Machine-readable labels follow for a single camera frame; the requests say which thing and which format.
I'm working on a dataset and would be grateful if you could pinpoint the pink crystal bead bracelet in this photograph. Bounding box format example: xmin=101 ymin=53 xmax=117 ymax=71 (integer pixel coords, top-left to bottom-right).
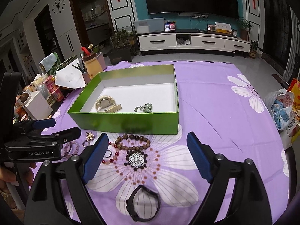
xmin=61 ymin=141 xmax=80 ymax=159

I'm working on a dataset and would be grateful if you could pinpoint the small rhinestone ring bracelet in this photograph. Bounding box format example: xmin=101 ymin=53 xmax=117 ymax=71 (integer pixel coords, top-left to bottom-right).
xmin=82 ymin=131 xmax=96 ymax=148

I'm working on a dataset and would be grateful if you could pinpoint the red agate bead bracelet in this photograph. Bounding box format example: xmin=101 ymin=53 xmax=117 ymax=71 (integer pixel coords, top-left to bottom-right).
xmin=102 ymin=141 xmax=121 ymax=166

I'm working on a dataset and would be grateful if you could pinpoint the brown wooden bead bracelet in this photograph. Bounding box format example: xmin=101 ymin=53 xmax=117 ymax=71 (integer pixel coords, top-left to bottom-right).
xmin=116 ymin=133 xmax=152 ymax=152

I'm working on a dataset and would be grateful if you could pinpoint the black band bracelet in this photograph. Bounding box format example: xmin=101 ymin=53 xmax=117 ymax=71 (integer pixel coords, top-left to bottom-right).
xmin=125 ymin=185 xmax=161 ymax=223

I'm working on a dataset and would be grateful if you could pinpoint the person's left hand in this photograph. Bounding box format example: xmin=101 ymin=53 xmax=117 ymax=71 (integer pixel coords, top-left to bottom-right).
xmin=0 ymin=163 xmax=37 ymax=194

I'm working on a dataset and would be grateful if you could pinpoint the white small box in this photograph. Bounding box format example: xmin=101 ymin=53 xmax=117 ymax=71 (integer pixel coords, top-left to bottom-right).
xmin=22 ymin=91 xmax=52 ymax=120

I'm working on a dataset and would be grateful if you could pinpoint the pink yogurt cup pack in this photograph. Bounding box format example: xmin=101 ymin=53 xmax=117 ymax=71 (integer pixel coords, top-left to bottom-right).
xmin=43 ymin=75 xmax=64 ymax=102

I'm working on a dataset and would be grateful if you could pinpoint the white paper sheet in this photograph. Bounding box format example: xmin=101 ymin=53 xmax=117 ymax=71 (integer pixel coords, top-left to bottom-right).
xmin=54 ymin=58 xmax=86 ymax=89

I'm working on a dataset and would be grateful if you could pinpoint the pen holder with pens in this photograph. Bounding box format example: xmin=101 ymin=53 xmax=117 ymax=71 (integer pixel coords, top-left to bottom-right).
xmin=72 ymin=58 xmax=91 ymax=85

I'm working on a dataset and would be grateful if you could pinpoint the bear print drink bottle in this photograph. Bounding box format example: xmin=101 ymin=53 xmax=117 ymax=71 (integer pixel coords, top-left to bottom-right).
xmin=81 ymin=44 xmax=103 ymax=79

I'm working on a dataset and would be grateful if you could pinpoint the green cardboard box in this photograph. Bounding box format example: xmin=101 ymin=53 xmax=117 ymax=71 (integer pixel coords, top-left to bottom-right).
xmin=68 ymin=64 xmax=179 ymax=135

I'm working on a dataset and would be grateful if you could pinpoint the purple floral tablecloth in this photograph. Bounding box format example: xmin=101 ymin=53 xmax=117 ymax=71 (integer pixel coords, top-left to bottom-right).
xmin=29 ymin=60 xmax=290 ymax=225

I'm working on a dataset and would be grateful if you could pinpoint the white plastic bag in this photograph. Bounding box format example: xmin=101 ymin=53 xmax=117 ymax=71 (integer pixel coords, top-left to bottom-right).
xmin=264 ymin=88 xmax=294 ymax=131

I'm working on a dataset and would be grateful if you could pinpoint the potted green plant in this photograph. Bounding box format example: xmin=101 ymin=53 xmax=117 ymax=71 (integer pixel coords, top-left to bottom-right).
xmin=108 ymin=29 xmax=136 ymax=65

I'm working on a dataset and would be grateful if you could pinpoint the orange snack bag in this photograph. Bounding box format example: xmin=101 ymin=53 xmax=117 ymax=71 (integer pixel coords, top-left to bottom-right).
xmin=288 ymin=78 xmax=300 ymax=106

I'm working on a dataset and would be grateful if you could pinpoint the white tv cabinet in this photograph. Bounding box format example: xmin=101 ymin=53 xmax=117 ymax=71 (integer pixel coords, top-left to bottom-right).
xmin=137 ymin=30 xmax=251 ymax=53

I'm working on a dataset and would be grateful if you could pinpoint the translucent plastic storage bin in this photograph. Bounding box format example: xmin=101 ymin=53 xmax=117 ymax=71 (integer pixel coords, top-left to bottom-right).
xmin=134 ymin=18 xmax=165 ymax=35

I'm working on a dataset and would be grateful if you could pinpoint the small alarm clock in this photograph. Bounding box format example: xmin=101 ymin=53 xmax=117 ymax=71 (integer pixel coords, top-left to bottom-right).
xmin=232 ymin=29 xmax=238 ymax=37

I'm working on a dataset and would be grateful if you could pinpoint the potted plant right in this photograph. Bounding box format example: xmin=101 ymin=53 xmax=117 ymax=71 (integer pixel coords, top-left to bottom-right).
xmin=238 ymin=17 xmax=253 ymax=41

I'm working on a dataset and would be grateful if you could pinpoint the cream beaded watch bracelet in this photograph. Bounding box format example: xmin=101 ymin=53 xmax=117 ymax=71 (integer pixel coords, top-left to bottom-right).
xmin=94 ymin=95 xmax=123 ymax=113

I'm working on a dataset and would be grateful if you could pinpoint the green jade bead bracelet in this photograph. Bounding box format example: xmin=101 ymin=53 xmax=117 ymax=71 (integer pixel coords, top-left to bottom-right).
xmin=134 ymin=103 xmax=153 ymax=113

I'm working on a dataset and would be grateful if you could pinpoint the deer wall clock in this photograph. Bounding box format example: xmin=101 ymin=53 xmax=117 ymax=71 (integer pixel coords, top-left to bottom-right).
xmin=52 ymin=0 xmax=66 ymax=14

